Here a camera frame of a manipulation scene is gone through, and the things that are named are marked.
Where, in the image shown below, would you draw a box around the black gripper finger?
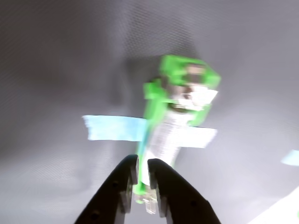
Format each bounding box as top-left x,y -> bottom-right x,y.
148,158 -> 222,224
74,154 -> 140,224

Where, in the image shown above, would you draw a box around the white AA battery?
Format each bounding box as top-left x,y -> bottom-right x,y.
142,109 -> 187,187

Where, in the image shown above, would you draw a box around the green plastic battery holder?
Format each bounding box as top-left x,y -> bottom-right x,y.
134,55 -> 222,205

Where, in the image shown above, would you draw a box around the long blue tape strip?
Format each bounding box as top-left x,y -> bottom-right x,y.
81,114 -> 218,149

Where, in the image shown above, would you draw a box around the blue masking tape piece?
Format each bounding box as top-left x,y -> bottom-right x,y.
280,149 -> 299,167

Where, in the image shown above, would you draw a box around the black textured mat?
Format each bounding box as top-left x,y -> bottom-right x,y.
0,0 -> 299,224

